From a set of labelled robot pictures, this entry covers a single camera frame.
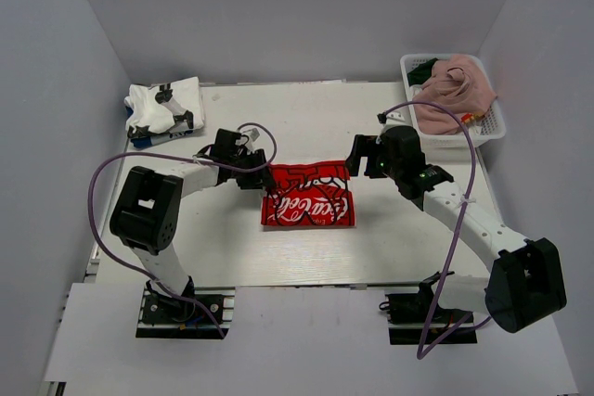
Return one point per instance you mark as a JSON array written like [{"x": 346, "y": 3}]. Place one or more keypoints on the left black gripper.
[{"x": 256, "y": 180}]

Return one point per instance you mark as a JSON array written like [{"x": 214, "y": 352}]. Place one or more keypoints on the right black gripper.
[{"x": 366, "y": 146}]

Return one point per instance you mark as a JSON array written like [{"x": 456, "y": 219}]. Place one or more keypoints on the white red-print t-shirt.
[{"x": 309, "y": 195}]

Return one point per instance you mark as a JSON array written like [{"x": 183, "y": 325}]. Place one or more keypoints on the dark green t-shirt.
[{"x": 421, "y": 73}]

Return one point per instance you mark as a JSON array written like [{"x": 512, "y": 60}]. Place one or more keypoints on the pink t-shirt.
[{"x": 457, "y": 84}]

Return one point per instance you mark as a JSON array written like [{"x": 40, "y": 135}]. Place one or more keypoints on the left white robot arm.
[{"x": 146, "y": 213}]

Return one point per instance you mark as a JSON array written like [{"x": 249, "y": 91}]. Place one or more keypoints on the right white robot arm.
[{"x": 525, "y": 282}]

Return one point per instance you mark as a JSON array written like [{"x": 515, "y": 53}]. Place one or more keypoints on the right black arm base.
[{"x": 406, "y": 318}]

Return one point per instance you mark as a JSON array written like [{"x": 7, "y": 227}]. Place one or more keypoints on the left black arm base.
[{"x": 160, "y": 318}]

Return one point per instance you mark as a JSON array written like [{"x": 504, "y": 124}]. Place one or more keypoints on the white plastic basket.
[{"x": 493, "y": 124}]

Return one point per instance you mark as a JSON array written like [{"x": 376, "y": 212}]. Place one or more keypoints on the folded white printed t-shirt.
[{"x": 165, "y": 108}]

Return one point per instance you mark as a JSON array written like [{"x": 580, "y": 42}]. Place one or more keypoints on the folded blue t-shirt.
[{"x": 142, "y": 137}]

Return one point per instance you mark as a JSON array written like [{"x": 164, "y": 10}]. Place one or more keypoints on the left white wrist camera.
[{"x": 251, "y": 133}]

